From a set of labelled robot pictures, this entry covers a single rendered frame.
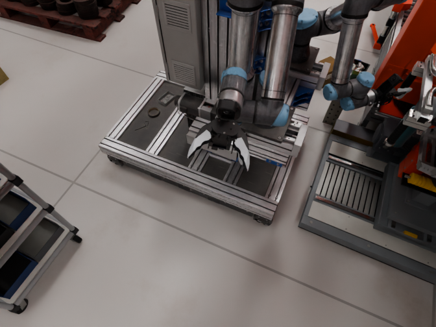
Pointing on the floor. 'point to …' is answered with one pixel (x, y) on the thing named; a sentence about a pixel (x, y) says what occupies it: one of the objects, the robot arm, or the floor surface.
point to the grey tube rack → (26, 239)
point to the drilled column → (333, 113)
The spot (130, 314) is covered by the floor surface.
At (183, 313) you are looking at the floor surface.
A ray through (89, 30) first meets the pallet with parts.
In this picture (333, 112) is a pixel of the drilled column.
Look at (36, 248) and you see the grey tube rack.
